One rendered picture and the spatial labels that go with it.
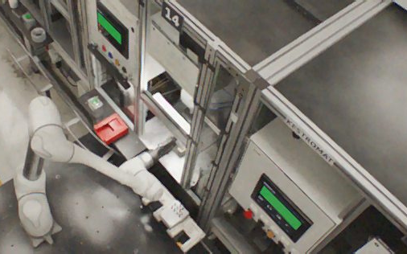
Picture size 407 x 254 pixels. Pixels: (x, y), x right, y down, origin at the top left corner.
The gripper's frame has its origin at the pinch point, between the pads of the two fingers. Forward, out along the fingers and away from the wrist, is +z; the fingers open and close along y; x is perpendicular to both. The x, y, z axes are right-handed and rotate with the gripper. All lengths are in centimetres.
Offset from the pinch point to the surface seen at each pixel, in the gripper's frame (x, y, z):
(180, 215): -34.1, -7.0, -25.8
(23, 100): 151, -100, -37
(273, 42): -31, 101, 8
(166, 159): -2.8, -9.4, -9.6
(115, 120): 34.1, -5.3, -19.0
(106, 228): -8, -32, -56
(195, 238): -47, -12, -26
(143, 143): 13.6, -9.5, -13.8
